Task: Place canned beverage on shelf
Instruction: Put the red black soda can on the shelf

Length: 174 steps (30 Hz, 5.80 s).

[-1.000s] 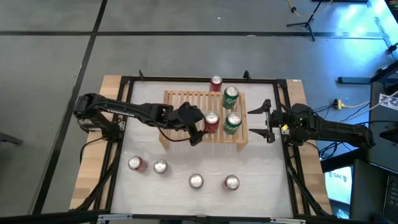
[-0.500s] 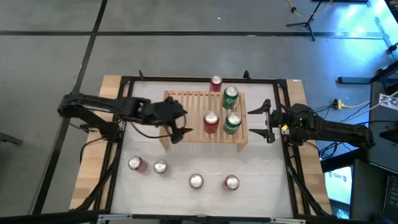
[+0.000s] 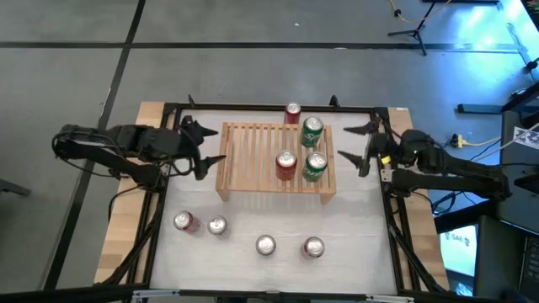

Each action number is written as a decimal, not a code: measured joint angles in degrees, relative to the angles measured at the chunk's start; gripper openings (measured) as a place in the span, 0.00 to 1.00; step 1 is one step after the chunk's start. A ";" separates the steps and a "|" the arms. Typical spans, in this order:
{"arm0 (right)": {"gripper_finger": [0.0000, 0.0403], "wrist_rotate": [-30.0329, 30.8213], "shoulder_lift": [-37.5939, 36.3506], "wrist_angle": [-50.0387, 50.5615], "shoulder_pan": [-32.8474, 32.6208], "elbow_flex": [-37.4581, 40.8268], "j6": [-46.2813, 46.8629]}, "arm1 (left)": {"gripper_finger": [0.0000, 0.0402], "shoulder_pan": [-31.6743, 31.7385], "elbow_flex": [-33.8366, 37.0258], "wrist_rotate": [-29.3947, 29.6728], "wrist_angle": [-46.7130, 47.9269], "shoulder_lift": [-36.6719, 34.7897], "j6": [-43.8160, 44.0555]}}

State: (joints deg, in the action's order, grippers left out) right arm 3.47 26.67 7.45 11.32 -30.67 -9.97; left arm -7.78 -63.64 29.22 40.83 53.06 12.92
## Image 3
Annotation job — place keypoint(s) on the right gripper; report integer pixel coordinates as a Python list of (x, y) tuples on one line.
[(377, 147)]

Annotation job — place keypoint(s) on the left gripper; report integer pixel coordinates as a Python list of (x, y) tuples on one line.
[(189, 143)]

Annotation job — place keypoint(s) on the green Sprite can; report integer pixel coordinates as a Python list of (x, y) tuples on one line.
[(312, 134), (316, 167)]

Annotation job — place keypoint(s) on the silver Diet Coke can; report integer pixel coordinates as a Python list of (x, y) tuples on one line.
[(265, 245), (217, 225)]

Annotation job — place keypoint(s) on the red Star Wars Coca-Cola can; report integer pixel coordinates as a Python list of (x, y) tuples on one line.
[(313, 247)]

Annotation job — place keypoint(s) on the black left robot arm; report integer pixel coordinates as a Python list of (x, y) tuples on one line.
[(126, 136)]

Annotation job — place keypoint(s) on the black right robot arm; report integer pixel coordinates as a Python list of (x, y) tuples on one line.
[(442, 179)]

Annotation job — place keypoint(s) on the wooden slatted shelf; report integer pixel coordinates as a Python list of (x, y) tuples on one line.
[(252, 160)]

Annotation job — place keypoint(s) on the black tripod stand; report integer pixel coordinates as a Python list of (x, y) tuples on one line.
[(417, 33)]

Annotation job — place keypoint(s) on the black desk leg bar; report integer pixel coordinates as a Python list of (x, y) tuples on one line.
[(480, 108)]

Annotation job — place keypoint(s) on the white table cover sheet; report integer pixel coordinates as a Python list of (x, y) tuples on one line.
[(273, 273)]

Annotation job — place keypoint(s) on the white logo sticker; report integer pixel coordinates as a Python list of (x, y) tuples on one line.
[(528, 138)]

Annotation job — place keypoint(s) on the black equipment case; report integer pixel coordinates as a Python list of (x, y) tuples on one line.
[(518, 210)]

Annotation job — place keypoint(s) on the black computer housing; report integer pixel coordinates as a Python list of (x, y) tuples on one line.
[(497, 261)]

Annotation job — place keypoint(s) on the dark stand foot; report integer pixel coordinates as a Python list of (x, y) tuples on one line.
[(12, 187)]

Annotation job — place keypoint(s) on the black frame clamp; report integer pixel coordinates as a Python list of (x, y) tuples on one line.
[(192, 102), (334, 101)]

